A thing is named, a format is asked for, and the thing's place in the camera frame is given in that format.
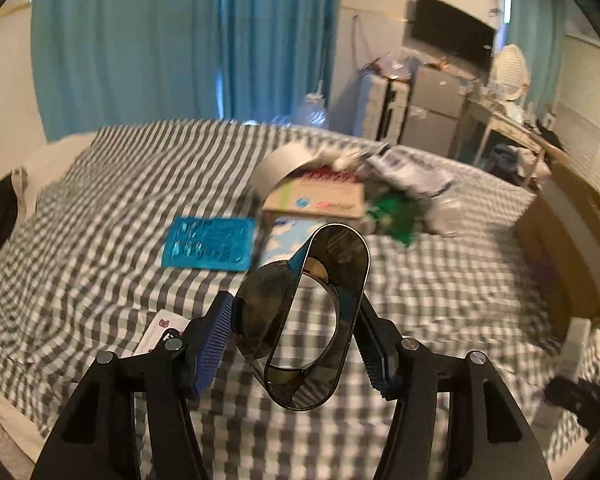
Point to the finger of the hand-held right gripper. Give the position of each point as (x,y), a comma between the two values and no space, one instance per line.
(577,400)

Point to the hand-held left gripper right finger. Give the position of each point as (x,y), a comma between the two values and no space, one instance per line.
(375,360)

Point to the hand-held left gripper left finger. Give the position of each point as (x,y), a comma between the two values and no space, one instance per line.
(212,340)

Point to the black glossy oval holder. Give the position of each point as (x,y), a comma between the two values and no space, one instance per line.
(340,250)

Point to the green white box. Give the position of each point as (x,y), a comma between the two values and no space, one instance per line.
(392,212)

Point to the large cardboard box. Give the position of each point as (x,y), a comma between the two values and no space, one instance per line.
(555,240)

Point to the white printed plastic pouch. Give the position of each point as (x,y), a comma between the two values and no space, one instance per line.
(410,170)

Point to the pink white card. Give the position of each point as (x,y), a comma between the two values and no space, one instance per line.
(155,330)

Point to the blue foil packet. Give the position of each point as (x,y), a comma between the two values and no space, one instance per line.
(205,245)

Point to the light blue cloud-print packet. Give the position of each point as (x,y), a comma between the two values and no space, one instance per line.
(285,235)

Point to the grey white checkered blanket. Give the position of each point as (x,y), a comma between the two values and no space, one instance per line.
(105,240)

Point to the flat brown box red label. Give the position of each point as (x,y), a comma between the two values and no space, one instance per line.
(320,195)

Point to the blue clothing pile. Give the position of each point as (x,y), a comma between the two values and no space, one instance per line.
(502,155)

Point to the white clothing pile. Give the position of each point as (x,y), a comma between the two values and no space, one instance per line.
(530,162)

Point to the large clear water bottle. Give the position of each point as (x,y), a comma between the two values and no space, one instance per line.
(310,110)

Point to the white ribbed suitcase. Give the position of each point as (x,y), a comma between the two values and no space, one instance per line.
(380,105)

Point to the small grey fridge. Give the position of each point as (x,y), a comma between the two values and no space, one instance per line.
(430,110)

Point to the white dressing table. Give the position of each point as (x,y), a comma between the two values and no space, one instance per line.
(505,125)

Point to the white louvred wardrobe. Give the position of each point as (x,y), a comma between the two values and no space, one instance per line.
(590,110)

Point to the clear plastic bag with clutter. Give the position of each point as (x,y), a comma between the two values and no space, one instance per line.
(395,65)

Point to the blue curtain panel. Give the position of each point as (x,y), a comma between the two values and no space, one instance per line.
(125,50)
(280,35)

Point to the narrow blue curtain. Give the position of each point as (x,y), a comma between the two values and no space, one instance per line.
(535,0)

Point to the black wall television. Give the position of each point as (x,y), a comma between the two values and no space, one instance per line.
(450,30)

